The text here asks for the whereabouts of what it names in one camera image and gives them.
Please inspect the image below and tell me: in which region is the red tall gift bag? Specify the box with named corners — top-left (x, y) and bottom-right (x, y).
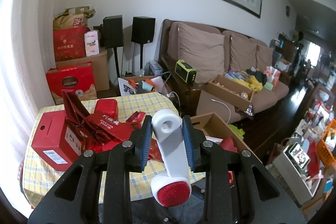
top-left (53, 26), bottom-right (89, 62)

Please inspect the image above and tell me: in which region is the yellow plastic bag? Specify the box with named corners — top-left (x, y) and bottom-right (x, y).
top-left (232, 76), bottom-right (263, 93)

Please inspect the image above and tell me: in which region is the black speaker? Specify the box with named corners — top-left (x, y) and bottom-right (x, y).
top-left (103, 15), bottom-right (123, 48)
top-left (131, 16), bottom-right (155, 44)

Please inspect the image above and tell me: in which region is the shallow cardboard tray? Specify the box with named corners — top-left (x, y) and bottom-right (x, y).
top-left (203, 75), bottom-right (254, 111)

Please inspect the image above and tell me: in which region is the white red lint brush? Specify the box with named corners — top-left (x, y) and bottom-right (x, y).
top-left (151, 109), bottom-right (191, 207)

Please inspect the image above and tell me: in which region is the left black speaker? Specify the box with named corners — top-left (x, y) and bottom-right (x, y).
top-left (103, 15), bottom-right (123, 48)

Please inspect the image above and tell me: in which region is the red rounded tin box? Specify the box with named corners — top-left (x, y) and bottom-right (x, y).
top-left (94, 98), bottom-right (118, 120)

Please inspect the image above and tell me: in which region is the white charging cable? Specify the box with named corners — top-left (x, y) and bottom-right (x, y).
top-left (210, 98), bottom-right (232, 124)

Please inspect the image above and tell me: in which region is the white curtain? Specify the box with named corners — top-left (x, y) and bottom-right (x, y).
top-left (0, 0), bottom-right (69, 214)

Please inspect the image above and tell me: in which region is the long red envelope pack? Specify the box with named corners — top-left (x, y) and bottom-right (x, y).
top-left (85, 110), bottom-right (164, 162)

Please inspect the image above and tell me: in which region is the small pink white box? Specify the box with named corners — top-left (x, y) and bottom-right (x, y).
top-left (84, 30), bottom-right (100, 57)

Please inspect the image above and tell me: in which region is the right black speaker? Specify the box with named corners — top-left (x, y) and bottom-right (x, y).
top-left (131, 16), bottom-right (155, 44)

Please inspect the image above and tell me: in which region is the brown paper bag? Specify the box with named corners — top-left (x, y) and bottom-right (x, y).
top-left (53, 6), bottom-right (96, 31)

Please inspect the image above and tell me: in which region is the orange plastic basket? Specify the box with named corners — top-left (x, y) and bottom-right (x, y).
top-left (317, 119), bottom-right (335, 168)

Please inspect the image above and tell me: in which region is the large open cardboard box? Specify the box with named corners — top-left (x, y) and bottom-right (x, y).
top-left (190, 113), bottom-right (263, 172)

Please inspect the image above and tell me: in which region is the red foil gift bag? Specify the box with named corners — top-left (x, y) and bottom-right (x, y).
top-left (62, 90), bottom-right (117, 152)

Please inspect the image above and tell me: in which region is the brown sofa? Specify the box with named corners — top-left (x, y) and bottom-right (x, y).
top-left (159, 19), bottom-right (289, 123)

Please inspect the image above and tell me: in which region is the green cartoon lunch box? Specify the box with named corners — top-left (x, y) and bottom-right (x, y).
top-left (228, 124), bottom-right (245, 140)

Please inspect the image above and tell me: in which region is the green portable radio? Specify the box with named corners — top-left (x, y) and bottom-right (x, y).
top-left (175, 60), bottom-right (197, 84)

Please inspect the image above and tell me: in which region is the brown cardboard box stack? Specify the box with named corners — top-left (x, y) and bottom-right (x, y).
top-left (56, 48), bottom-right (110, 92)

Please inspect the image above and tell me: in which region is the red chocolate gift box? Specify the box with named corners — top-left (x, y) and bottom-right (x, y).
top-left (46, 62), bottom-right (97, 105)

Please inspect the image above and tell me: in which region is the brown sofa cushion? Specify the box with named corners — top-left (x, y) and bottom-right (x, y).
top-left (177, 23), bottom-right (224, 84)

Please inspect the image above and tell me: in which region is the floor box of clutter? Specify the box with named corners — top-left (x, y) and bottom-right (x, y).
top-left (118, 76), bottom-right (171, 96)

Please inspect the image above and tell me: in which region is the red carton with label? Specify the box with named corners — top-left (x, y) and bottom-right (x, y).
top-left (31, 110), bottom-right (82, 172)

